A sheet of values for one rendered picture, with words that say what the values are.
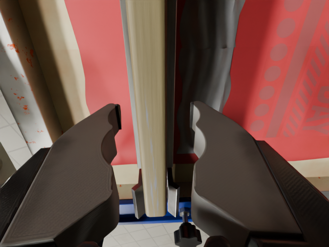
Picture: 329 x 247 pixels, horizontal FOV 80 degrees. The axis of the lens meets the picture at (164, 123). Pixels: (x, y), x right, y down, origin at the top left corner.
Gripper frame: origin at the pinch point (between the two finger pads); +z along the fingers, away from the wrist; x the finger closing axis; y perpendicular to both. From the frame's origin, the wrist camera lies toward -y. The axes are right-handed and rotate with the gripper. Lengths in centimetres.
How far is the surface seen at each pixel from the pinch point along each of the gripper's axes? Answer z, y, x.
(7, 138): 111, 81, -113
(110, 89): 16.2, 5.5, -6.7
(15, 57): 12.6, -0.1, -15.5
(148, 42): 5.7, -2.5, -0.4
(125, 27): 12.2, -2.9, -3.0
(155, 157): 5.7, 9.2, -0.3
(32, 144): 12.6, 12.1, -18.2
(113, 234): 111, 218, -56
